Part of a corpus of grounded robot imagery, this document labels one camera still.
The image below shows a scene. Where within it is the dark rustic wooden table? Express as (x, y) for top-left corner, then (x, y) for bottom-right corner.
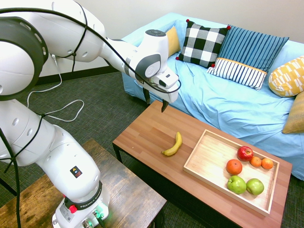
(0, 138), (167, 228)

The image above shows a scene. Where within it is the red apple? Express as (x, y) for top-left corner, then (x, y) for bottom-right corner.
(237, 145), (254, 162)

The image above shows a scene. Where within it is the black stand leg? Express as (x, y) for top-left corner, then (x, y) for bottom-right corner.
(0, 178), (18, 197)

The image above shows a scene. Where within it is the green apple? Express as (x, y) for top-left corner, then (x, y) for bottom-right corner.
(246, 178), (265, 196)
(227, 175), (247, 195)

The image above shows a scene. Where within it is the yellow banana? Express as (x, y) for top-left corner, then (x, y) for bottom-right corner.
(161, 131), (183, 157)

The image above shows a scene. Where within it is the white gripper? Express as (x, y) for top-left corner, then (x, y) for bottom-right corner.
(141, 80), (180, 113)

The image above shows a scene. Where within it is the plain yellow pillow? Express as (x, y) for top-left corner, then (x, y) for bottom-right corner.
(165, 26), (181, 57)

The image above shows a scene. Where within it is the light blue sofa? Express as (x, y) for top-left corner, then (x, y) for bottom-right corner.
(121, 12), (304, 181)

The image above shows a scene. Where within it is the light wooden tray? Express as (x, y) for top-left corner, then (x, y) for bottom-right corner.
(182, 129), (280, 217)

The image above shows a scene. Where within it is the large orange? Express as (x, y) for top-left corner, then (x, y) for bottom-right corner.
(226, 159), (243, 176)

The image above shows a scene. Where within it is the black white checkered pillow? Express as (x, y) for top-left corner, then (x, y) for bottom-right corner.
(175, 19), (231, 68)

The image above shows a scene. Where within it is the mustard woven pillow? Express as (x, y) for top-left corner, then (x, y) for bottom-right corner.
(282, 91), (304, 135)

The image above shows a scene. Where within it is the reddish wooden coffee table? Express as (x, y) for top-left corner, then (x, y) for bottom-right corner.
(112, 99), (293, 228)

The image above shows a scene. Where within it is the yellow white patterned pillow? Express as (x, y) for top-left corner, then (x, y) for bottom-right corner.
(268, 55), (304, 98)

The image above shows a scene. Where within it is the black cable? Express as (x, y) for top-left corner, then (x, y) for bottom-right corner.
(0, 0), (182, 228)

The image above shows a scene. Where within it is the white cable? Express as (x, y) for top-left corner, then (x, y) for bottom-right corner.
(26, 54), (85, 123)

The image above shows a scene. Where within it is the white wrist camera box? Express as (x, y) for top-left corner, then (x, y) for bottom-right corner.
(154, 72), (180, 93)

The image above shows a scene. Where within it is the blue striped pillow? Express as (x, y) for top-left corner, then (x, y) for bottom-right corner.
(217, 25), (290, 73)

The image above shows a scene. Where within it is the white navy striped pillow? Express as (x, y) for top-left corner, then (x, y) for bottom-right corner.
(206, 57), (268, 91)

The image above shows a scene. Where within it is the small orange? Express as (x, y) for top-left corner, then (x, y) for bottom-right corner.
(261, 157), (274, 170)
(250, 156), (262, 168)

